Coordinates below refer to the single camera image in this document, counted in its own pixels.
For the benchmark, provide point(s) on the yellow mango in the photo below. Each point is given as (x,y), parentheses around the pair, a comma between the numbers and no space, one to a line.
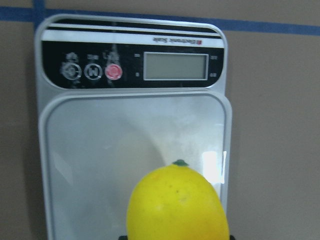
(175,202)

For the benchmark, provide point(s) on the silver digital kitchen scale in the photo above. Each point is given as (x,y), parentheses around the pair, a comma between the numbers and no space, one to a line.
(117,98)

